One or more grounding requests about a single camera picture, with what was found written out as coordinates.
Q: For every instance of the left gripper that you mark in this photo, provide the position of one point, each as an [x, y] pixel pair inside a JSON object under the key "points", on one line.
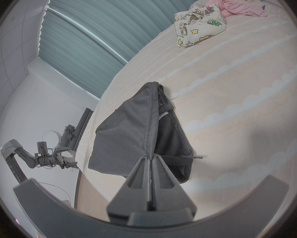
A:
{"points": [[49, 160]]}

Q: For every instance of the black T-shirt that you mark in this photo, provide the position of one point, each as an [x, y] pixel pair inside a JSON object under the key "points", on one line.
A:
{"points": [[128, 132]]}

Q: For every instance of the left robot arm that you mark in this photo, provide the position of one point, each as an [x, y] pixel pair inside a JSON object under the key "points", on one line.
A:
{"points": [[17, 155]]}

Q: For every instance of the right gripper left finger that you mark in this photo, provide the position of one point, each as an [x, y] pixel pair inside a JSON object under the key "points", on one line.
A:
{"points": [[136, 192]]}

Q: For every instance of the bed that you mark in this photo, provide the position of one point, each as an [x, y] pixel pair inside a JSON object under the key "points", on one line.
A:
{"points": [[238, 95]]}

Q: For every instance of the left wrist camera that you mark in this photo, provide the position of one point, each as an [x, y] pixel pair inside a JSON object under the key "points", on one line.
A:
{"points": [[42, 147]]}

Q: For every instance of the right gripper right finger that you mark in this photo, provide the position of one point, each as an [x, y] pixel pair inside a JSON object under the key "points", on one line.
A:
{"points": [[168, 194]]}

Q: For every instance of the pink garment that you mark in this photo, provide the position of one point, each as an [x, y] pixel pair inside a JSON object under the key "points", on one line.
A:
{"points": [[242, 7]]}

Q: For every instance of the white printed pyjama top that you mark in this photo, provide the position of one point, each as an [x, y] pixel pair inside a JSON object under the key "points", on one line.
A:
{"points": [[203, 26]]}

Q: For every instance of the round white mirror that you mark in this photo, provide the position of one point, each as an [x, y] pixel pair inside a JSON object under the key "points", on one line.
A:
{"points": [[50, 137]]}

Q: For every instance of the blue-green curtain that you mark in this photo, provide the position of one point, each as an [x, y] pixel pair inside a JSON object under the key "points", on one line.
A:
{"points": [[126, 16], [76, 53]]}

